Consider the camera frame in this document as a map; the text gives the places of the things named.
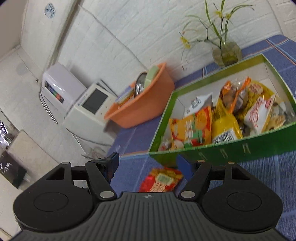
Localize orange plastic basin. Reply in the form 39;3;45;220
104;62;175;128

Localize white red snack packet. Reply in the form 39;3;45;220
244;94;276;134

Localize yellow bread snack packet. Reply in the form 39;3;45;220
211;98;243;144

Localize orange apple chips bag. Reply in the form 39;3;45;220
169;106;212;150

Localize glass vase with orchid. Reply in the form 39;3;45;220
179;1;254;67

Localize red snack bag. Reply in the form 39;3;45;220
139;167;184;193

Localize clear cookie snack bag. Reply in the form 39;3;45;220
264;99;295;132

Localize metal bowl in basin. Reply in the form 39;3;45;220
134;72;147;97

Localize clear bag brown nuts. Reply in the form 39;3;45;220
220;77;251;113

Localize white appliance with screen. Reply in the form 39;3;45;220
63;83;117;145

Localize white water purifier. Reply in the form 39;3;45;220
41;63;86;114

